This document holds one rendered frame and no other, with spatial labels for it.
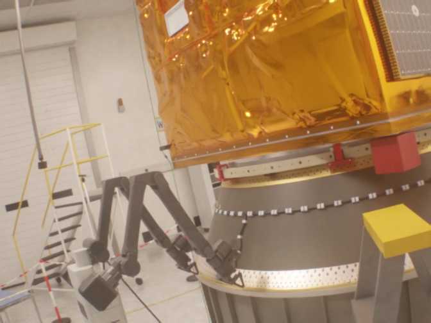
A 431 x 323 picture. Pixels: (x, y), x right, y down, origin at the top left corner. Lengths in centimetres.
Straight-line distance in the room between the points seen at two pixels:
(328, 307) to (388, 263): 85
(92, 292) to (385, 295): 111
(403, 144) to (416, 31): 48
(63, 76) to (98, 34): 132
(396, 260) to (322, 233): 86
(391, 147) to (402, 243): 64
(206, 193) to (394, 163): 826
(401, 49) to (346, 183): 68
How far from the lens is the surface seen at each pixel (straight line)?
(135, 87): 1035
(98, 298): 185
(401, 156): 176
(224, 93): 246
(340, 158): 206
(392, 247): 121
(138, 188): 188
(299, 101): 198
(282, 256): 212
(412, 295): 204
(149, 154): 1022
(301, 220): 211
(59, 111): 968
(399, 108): 177
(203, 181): 982
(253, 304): 223
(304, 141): 207
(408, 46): 184
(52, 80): 979
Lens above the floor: 186
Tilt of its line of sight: 2 degrees down
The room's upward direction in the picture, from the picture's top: 13 degrees counter-clockwise
